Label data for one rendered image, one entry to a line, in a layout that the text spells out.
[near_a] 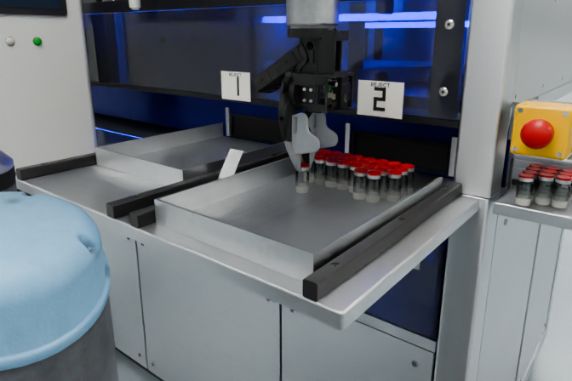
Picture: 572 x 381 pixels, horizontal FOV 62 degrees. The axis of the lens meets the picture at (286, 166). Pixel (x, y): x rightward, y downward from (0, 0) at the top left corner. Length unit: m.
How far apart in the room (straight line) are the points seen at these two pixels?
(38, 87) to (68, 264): 1.04
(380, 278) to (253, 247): 0.14
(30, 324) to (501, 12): 0.67
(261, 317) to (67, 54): 0.81
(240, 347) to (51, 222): 1.00
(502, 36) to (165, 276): 1.05
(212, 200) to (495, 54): 0.46
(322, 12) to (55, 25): 0.81
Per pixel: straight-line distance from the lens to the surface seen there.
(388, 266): 0.54
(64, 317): 0.29
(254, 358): 1.26
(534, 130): 0.72
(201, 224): 0.59
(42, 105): 1.32
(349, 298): 0.48
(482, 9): 0.76
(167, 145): 1.08
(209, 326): 1.34
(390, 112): 0.82
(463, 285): 0.86
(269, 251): 0.52
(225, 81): 1.05
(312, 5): 0.67
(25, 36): 1.30
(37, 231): 0.31
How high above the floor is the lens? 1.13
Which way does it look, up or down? 16 degrees down
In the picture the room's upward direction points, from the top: straight up
